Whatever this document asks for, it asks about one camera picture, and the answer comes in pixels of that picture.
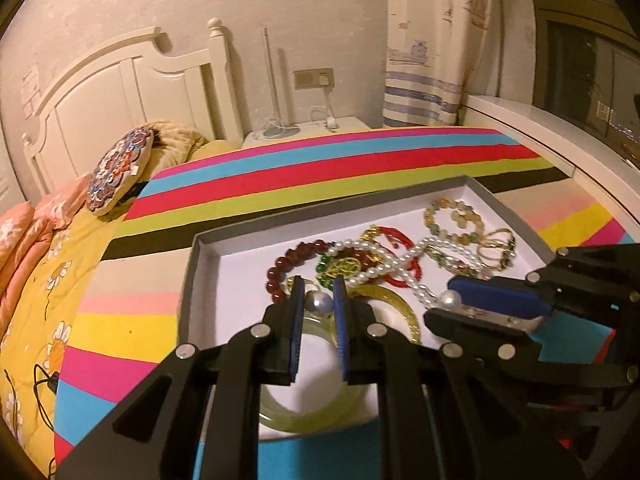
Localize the wall socket plate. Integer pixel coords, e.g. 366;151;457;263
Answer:
293;67;335;91

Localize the brown bead bracelet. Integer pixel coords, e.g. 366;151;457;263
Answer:
266;240;373;307

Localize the pale green jade bangle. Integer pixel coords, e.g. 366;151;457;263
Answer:
257;317;381;431

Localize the gold pendant green bead bracelet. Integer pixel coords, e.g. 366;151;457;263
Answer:
316;255;363;291

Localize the white nightstand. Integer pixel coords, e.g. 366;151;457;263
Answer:
241;116;372;150

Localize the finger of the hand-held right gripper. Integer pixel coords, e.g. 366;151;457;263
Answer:
447;244;640;321
424;308;640;401

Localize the white table lamp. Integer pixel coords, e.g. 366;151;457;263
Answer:
252;27;301;141

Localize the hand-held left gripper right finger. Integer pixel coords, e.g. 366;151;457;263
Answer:
332;277;583;480

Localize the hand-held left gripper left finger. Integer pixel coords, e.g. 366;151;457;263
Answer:
54;276;307;480

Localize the white pearl necklace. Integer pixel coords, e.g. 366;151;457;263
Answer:
306;237;493;315

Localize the dark window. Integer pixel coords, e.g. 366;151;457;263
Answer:
525;0;640;161

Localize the yellow flower print quilt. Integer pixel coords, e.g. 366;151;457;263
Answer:
0;195;131;476

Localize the beige pillow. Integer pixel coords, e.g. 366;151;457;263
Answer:
135;120;241;186

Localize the yellow translucent bangle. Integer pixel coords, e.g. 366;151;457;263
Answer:
287;275;418;343

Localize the thin gold bracelet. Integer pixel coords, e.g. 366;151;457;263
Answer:
475;228;517;268

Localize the black cable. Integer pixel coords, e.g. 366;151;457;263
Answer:
32;360;61;396

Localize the orange quilt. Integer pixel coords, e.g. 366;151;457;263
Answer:
0;177;93;341

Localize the white charger cable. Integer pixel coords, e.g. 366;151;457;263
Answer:
307;72;341;131

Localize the round patterned cushion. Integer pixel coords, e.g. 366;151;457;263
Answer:
85;125;155;217

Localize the red string bracelet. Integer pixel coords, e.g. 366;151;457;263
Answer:
361;225;426;288

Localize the white window sill cabinet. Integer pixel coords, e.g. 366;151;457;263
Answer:
460;94;640;181

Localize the multicolour stone bead bracelet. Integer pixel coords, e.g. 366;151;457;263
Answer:
424;199;485;243

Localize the ship print curtain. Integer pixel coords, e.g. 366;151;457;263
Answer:
382;0;496;128

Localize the grey jewelry tray box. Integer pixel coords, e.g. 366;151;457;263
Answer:
179;175;557;443

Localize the rainbow striped tablecloth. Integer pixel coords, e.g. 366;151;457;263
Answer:
52;127;628;480

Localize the white wooden bed headboard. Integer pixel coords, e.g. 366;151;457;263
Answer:
21;17;243;201

